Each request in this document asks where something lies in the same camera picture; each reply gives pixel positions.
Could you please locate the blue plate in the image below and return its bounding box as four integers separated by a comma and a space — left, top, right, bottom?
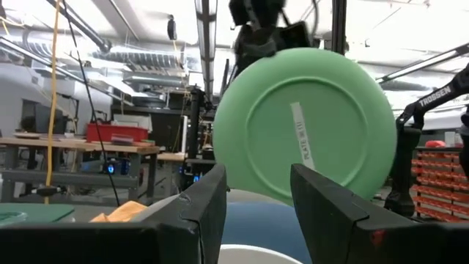
221, 201, 312, 264

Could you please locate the red plastic bin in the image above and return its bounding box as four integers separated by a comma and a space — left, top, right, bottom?
86, 123, 149, 143

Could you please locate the wooden workbench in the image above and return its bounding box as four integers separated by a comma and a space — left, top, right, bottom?
0, 136, 161, 202

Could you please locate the light green plate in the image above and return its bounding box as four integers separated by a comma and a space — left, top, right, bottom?
213, 47, 398, 206

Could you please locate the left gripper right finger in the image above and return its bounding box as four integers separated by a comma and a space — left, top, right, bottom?
290, 164, 469, 264

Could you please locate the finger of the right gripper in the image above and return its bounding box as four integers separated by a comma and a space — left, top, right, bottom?
234, 29, 279, 76

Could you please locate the dark monitor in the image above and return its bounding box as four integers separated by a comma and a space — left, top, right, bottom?
34, 104, 69, 135

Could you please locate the computer with blue lights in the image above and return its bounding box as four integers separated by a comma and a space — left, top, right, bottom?
178, 164, 202, 184
101, 157, 131, 176

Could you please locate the long black hanging cable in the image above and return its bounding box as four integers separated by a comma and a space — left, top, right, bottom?
61, 0, 121, 208

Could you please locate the white wire dish rack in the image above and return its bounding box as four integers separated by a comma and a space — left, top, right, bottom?
218, 244, 303, 264

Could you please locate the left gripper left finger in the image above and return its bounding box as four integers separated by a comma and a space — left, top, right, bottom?
0, 164, 227, 264

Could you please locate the small wooden table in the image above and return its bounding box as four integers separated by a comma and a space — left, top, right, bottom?
157, 152, 188, 163

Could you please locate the orange cloth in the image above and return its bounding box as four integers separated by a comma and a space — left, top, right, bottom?
89, 200, 148, 224

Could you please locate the black metal rig frame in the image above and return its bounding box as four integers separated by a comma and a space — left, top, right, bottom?
331, 0, 347, 56

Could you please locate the orange drawer cabinet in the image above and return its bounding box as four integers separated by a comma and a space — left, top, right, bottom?
410, 146, 469, 224

